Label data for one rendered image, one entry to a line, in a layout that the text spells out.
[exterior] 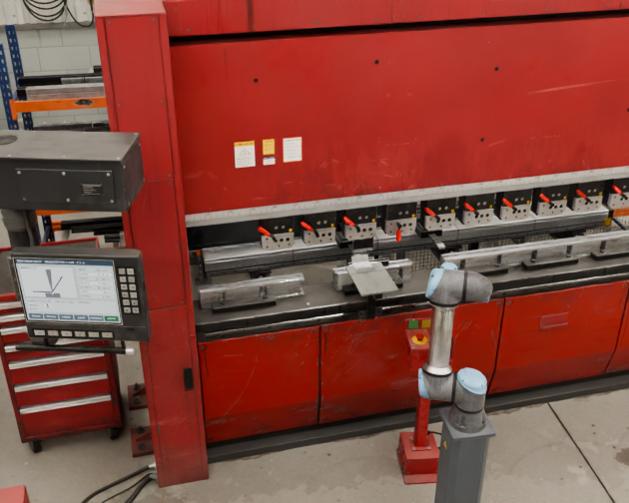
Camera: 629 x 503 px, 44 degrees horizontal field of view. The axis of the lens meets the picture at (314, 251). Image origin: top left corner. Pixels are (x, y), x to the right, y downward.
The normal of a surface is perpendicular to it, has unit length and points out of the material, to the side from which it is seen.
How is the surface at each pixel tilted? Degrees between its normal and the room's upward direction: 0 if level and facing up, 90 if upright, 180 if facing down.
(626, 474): 0
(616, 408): 0
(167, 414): 90
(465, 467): 90
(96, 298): 90
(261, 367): 90
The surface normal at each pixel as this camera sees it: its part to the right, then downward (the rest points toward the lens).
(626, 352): 0.24, 0.66
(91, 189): -0.06, 0.49
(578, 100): 0.25, 0.48
